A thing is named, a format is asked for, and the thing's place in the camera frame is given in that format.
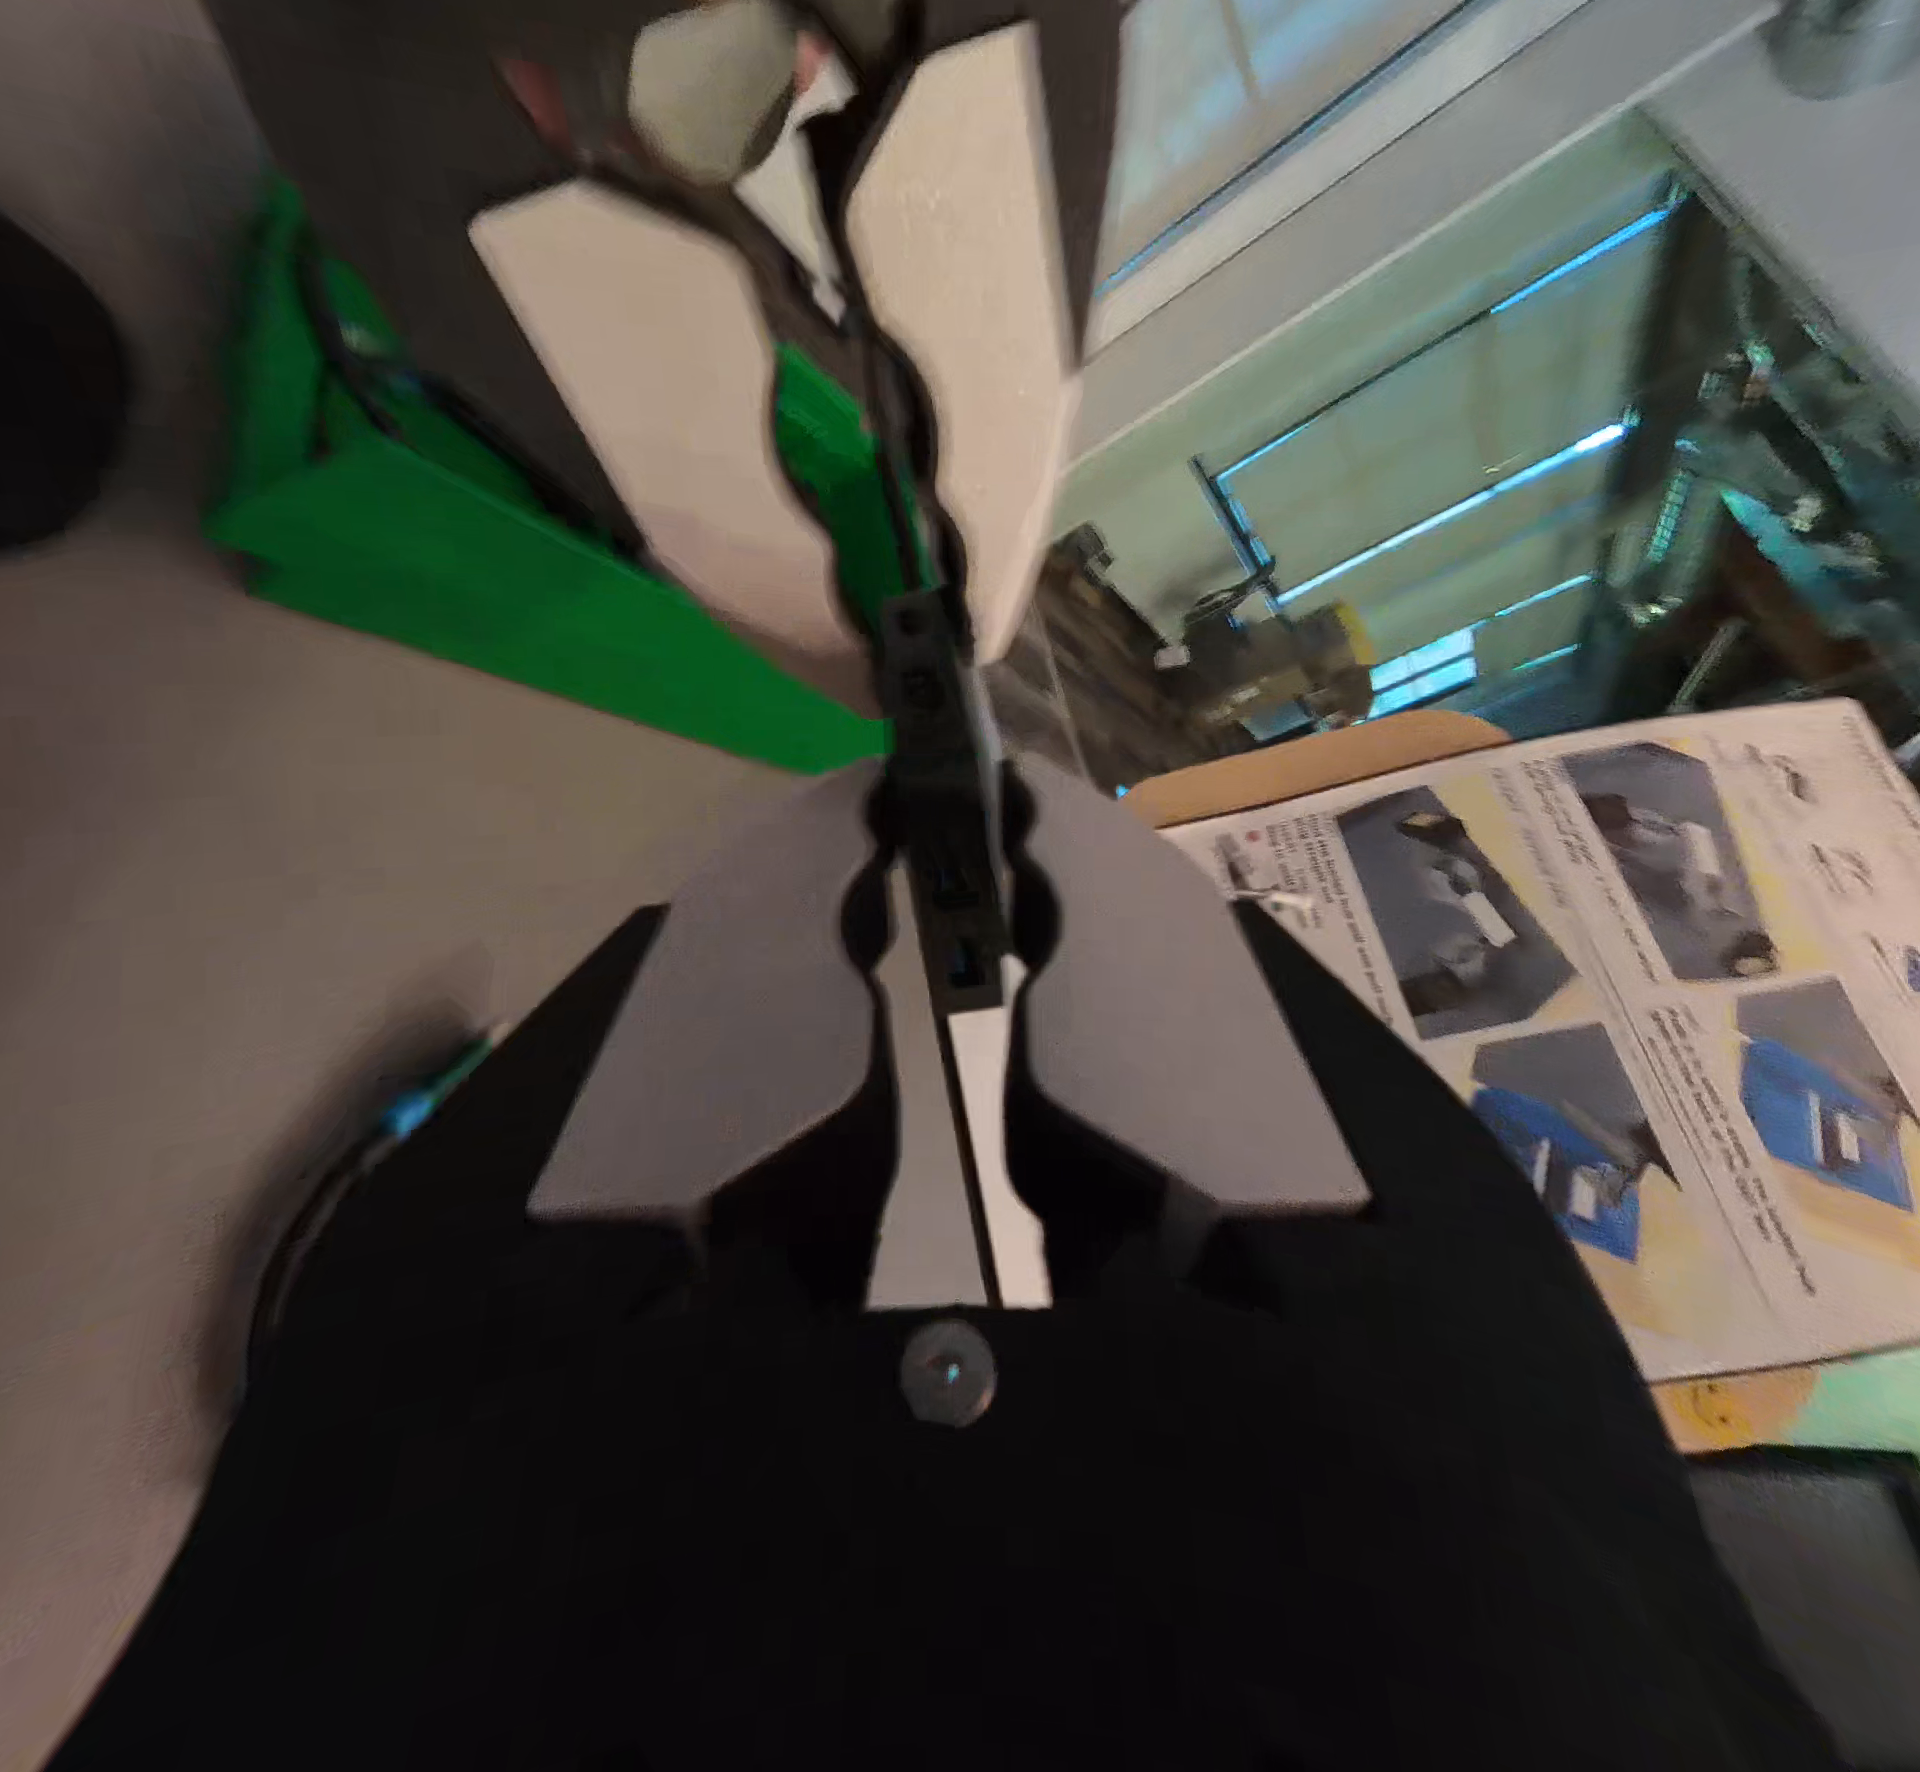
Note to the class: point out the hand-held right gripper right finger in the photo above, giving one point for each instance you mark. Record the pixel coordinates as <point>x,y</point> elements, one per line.
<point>1185,1054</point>

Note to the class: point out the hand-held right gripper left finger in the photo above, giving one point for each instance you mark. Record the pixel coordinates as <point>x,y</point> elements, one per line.
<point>721,1054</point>

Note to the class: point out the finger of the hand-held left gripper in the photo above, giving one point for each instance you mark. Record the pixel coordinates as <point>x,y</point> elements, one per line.
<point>976,304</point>
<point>676,392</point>

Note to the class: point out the green plastic bin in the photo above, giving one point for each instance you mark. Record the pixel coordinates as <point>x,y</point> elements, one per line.
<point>452,572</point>

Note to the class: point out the black square adapter hub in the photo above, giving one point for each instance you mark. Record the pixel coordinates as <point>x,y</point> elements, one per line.
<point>944,813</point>

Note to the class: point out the instruction sheet on stand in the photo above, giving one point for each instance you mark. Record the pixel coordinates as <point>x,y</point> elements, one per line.
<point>1321,755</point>

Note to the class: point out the printed instruction sheet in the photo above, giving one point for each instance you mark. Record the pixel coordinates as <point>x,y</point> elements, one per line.
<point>1621,994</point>

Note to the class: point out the yellow smiley sticker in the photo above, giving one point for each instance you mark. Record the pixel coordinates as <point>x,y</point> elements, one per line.
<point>1716,1413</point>

